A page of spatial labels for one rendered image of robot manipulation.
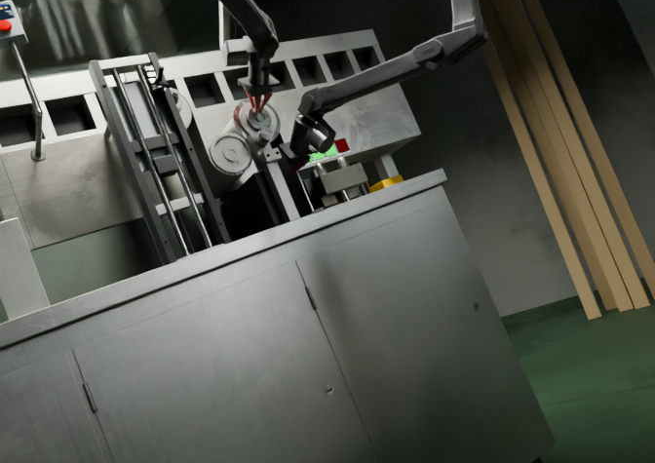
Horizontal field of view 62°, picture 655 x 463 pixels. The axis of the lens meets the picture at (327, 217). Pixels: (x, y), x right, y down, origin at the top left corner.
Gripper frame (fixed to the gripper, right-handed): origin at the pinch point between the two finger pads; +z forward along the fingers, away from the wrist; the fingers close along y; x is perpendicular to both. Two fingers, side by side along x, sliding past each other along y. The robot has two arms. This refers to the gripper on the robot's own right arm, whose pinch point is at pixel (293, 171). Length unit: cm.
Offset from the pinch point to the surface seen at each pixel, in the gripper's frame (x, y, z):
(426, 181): -32.9, 18.4, -17.8
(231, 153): 7.1, -18.0, -6.5
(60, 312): -33, -75, -18
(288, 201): -11.6, -9.5, -1.3
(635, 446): -112, 44, 20
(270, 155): -0.9, -10.3, -9.9
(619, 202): -38, 185, 50
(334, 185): -11.0, 7.6, -0.8
